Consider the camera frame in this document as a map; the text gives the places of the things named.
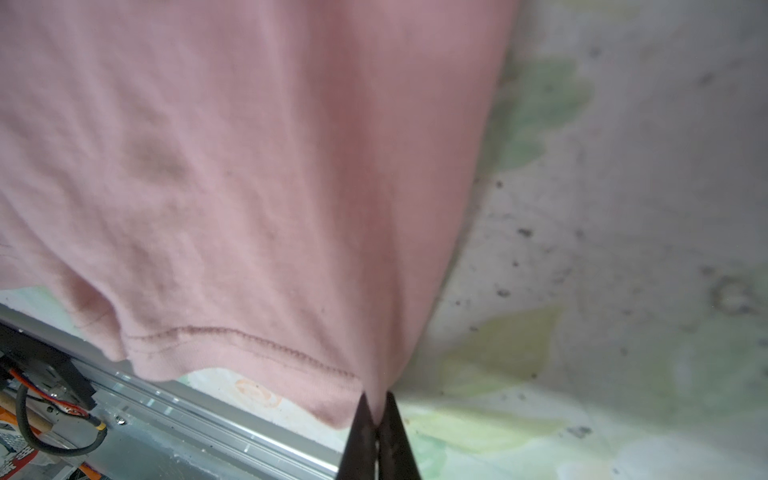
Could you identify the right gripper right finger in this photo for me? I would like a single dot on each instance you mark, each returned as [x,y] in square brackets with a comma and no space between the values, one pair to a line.
[396,460]

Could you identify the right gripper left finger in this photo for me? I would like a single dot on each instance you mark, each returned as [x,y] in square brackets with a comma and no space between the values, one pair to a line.
[359,458]

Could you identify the pink t-shirt with print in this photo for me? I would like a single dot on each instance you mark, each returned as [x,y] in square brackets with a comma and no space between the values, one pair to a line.
[270,187]

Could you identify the aluminium front rail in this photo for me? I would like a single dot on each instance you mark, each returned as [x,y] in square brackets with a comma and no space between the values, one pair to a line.
[171,431]

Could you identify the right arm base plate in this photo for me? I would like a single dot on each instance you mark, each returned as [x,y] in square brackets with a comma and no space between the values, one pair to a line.
[48,369]

